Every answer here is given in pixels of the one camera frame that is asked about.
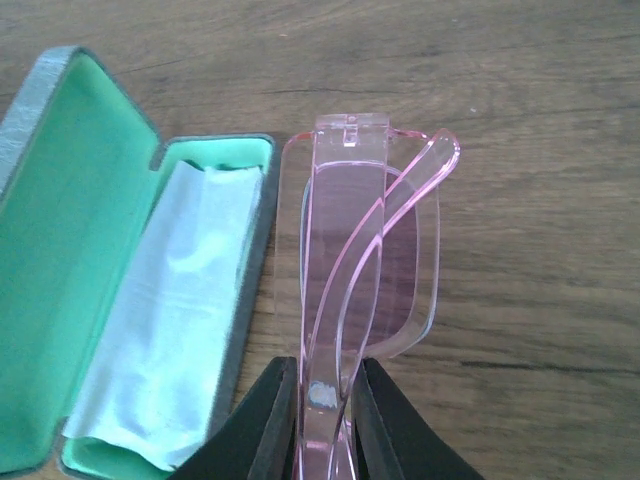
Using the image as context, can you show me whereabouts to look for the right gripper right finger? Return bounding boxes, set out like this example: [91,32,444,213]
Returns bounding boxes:
[351,358,483,480]

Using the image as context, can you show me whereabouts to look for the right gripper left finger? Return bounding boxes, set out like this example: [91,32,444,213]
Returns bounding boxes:
[170,357,297,480]

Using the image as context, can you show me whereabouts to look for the light blue cleaning cloth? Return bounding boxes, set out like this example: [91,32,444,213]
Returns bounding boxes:
[62,161,263,479]

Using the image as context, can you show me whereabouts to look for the pink sunglasses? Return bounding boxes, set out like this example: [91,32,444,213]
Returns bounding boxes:
[274,113,460,479]

